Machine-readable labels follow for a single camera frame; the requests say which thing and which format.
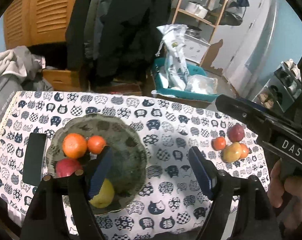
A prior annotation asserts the yellow-red mango pear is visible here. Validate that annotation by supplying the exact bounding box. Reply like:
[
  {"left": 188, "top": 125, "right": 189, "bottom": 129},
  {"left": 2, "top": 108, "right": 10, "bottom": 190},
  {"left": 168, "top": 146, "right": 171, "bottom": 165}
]
[{"left": 222, "top": 142, "right": 243, "bottom": 163}]

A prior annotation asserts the small tangerine back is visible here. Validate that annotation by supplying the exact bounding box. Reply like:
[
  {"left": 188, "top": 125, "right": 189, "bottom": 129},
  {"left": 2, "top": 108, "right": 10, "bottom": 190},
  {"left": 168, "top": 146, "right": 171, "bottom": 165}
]
[{"left": 87, "top": 135, "right": 107, "bottom": 154}]

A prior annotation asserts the small tangerine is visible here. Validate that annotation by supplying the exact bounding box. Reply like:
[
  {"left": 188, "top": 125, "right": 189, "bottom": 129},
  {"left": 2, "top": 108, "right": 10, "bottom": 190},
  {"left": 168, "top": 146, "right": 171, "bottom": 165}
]
[
  {"left": 211, "top": 137, "right": 226, "bottom": 151},
  {"left": 87, "top": 135, "right": 107, "bottom": 154}
]

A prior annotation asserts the small tangerine front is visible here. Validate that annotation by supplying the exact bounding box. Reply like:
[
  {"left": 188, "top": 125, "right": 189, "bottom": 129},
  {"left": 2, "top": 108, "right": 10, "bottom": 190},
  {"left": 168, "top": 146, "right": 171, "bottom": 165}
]
[{"left": 211, "top": 137, "right": 226, "bottom": 151}]

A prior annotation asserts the red apple front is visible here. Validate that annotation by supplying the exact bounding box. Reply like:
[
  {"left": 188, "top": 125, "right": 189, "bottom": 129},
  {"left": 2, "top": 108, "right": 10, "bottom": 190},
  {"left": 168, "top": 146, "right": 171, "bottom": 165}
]
[{"left": 56, "top": 158, "right": 82, "bottom": 178}]

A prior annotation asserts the red apple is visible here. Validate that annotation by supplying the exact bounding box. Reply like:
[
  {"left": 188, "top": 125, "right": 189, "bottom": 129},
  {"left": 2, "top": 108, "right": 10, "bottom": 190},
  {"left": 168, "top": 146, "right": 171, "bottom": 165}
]
[
  {"left": 56, "top": 158, "right": 82, "bottom": 178},
  {"left": 227, "top": 124, "right": 245, "bottom": 142}
]

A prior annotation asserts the large orange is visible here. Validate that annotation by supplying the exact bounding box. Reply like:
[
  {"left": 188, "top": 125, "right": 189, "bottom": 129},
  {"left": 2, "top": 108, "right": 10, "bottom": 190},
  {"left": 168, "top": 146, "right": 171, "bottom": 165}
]
[
  {"left": 240, "top": 143, "right": 249, "bottom": 159},
  {"left": 62, "top": 133, "right": 87, "bottom": 159}
]

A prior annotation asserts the red apple back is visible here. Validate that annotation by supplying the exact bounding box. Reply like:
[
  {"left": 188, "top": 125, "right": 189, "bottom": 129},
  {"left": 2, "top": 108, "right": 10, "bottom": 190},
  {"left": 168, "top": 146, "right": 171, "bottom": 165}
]
[{"left": 227, "top": 124, "right": 245, "bottom": 142}]

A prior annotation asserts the person's right hand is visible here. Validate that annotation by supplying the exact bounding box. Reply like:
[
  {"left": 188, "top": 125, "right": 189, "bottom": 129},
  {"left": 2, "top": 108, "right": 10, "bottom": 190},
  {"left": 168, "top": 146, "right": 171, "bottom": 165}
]
[{"left": 267, "top": 160, "right": 302, "bottom": 210}]

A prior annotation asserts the green patterned glass bowl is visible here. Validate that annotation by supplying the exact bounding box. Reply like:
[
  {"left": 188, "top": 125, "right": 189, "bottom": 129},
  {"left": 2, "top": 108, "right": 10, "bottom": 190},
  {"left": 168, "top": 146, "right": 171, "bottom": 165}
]
[{"left": 45, "top": 114, "right": 147, "bottom": 215}]

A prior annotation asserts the cat pattern tablecloth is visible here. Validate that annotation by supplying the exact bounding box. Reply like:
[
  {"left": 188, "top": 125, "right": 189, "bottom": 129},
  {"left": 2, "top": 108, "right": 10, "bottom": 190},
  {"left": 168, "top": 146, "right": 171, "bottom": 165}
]
[{"left": 0, "top": 91, "right": 269, "bottom": 239}]

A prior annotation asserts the metal shoe rack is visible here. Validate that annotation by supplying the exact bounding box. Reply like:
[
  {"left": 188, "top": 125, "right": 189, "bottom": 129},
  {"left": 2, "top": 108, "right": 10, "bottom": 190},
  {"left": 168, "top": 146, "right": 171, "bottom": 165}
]
[{"left": 252, "top": 59, "right": 302, "bottom": 113}]

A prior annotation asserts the black smartphone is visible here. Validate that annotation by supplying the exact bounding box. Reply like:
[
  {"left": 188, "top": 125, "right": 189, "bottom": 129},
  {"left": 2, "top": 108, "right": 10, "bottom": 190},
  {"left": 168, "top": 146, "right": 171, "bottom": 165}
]
[{"left": 22, "top": 133, "right": 47, "bottom": 186}]

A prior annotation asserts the silver vertical pipe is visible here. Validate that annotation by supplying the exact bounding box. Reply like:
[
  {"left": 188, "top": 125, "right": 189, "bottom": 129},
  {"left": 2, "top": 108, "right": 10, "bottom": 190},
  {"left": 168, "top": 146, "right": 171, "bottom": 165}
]
[{"left": 236, "top": 0, "right": 279, "bottom": 99}]

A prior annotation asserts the clear plastic bag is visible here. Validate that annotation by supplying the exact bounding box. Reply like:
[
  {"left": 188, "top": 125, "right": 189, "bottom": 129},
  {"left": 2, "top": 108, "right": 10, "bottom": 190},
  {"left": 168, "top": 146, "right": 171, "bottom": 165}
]
[{"left": 185, "top": 74, "right": 218, "bottom": 95}]

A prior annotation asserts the wooden drawer box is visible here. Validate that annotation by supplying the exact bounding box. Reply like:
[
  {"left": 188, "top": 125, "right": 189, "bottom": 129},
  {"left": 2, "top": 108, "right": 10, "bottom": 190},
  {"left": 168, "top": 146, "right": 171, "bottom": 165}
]
[{"left": 42, "top": 69, "right": 82, "bottom": 92}]

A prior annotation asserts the teal plastic crate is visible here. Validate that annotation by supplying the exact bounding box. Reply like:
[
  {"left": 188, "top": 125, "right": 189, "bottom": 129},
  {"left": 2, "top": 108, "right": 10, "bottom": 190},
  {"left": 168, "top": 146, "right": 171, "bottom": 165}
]
[{"left": 152, "top": 57, "right": 218, "bottom": 102}]

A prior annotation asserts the white door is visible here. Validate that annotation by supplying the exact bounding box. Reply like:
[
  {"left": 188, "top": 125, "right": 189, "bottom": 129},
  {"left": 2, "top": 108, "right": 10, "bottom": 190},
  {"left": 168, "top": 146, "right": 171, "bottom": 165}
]
[{"left": 211, "top": 0, "right": 270, "bottom": 79}]

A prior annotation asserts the white patterned storage box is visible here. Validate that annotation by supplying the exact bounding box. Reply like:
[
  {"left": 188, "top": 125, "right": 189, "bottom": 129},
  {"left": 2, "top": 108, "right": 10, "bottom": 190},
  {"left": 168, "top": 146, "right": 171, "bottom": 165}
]
[{"left": 184, "top": 34, "right": 211, "bottom": 63}]

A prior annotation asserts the grey hanging bag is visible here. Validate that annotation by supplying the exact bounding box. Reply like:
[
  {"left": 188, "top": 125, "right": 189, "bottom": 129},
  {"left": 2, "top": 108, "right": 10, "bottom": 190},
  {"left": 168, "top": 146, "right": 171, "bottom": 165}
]
[{"left": 219, "top": 0, "right": 247, "bottom": 26}]

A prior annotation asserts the pile of grey clothes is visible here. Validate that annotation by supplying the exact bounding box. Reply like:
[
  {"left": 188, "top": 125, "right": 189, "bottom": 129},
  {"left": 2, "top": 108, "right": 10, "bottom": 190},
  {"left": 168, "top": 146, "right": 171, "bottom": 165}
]
[{"left": 0, "top": 46, "right": 53, "bottom": 122}]

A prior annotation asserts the black hanging coat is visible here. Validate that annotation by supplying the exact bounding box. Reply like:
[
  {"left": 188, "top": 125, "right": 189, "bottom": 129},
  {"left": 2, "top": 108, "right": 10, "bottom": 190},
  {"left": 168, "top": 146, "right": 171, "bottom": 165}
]
[{"left": 65, "top": 0, "right": 171, "bottom": 90}]

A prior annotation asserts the white rice bag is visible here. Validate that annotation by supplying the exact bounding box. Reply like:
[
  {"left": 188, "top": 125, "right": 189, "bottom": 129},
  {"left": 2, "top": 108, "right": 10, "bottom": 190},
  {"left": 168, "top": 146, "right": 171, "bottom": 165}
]
[{"left": 155, "top": 24, "right": 190, "bottom": 91}]

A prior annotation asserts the steel pot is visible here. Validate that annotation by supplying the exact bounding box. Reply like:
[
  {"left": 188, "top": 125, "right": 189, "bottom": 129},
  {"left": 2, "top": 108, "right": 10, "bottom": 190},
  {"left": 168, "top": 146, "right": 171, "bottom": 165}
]
[{"left": 185, "top": 28, "right": 201, "bottom": 39}]

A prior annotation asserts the dark blue umbrella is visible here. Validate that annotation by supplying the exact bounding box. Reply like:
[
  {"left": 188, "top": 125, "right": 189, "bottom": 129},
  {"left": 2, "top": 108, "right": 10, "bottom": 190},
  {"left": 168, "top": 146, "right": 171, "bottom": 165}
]
[{"left": 236, "top": 0, "right": 250, "bottom": 8}]

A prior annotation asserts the white cooking pot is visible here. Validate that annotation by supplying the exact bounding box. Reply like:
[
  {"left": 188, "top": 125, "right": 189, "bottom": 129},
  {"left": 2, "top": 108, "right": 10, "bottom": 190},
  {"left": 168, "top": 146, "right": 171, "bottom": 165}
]
[{"left": 185, "top": 1, "right": 208, "bottom": 18}]

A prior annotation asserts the wooden shelf rack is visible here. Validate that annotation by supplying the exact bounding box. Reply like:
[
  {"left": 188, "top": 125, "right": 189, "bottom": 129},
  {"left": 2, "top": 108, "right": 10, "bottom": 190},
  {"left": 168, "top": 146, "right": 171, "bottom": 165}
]
[{"left": 170, "top": 0, "right": 234, "bottom": 68}]

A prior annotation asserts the wooden louvered wardrobe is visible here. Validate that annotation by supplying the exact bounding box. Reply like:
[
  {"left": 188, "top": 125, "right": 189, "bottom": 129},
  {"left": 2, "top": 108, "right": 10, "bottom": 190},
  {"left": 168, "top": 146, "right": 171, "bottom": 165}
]
[{"left": 3, "top": 0, "right": 76, "bottom": 49}]

